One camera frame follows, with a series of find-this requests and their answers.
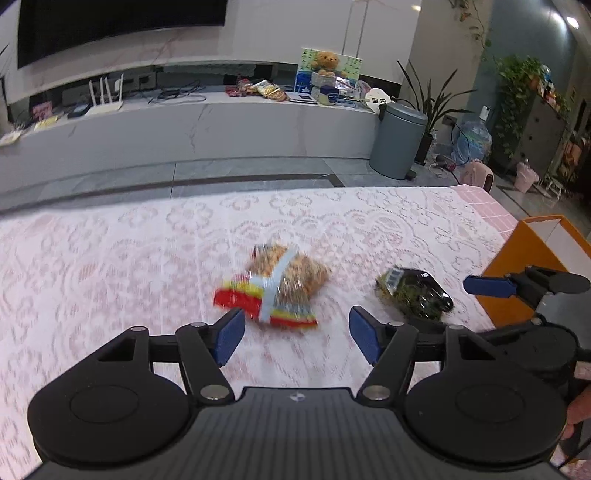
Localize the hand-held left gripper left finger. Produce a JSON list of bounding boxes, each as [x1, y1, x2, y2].
[[99, 307, 247, 402]]

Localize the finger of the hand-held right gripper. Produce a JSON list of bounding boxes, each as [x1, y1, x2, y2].
[[464, 265, 591, 310], [479, 316, 544, 348]]

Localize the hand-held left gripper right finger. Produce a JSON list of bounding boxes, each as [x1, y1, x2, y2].
[[349, 305, 493, 402]]

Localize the orange cardboard box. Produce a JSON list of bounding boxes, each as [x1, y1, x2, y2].
[[475, 214, 591, 331]]

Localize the dark green seaweed packet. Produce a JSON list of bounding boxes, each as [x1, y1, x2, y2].
[[373, 266, 456, 322]]

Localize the clear snack bag red-yellow label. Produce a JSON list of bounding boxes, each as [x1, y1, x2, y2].
[[213, 242, 334, 329]]

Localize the person's right hand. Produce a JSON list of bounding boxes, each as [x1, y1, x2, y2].
[[564, 383, 591, 441]]

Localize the pink plastic container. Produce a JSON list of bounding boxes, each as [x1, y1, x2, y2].
[[461, 159, 496, 193]]

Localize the pink bottle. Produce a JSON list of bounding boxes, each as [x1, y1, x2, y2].
[[514, 159, 539, 194]]

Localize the pink lace tablecloth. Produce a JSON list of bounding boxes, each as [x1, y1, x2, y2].
[[0, 185, 591, 480]]

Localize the small stool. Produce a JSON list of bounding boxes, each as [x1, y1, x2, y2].
[[542, 172, 567, 199]]

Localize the blue water bottle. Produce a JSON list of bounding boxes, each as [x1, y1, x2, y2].
[[454, 114, 493, 165]]

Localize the dark cabinet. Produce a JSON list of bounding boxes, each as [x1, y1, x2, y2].
[[491, 91, 570, 177]]

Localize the grey trash bin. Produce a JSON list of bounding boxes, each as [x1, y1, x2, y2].
[[369, 102, 430, 180]]

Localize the long-leaf potted plant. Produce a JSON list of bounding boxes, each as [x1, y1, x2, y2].
[[396, 59, 477, 165]]

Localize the green ivy plant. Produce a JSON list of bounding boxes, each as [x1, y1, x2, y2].
[[495, 54, 547, 158]]

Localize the white tv console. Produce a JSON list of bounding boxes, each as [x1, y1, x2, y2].
[[0, 59, 394, 163]]

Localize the white round device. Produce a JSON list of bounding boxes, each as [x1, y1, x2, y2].
[[366, 88, 394, 112]]

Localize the pile of snack packets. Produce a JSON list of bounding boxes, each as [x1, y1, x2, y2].
[[225, 78, 290, 102]]

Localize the white router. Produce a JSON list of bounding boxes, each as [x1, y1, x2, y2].
[[87, 73, 126, 114]]

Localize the black television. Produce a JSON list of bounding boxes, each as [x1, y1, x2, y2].
[[16, 0, 230, 71]]

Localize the black cables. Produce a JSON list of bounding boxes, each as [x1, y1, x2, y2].
[[147, 80, 207, 105]]

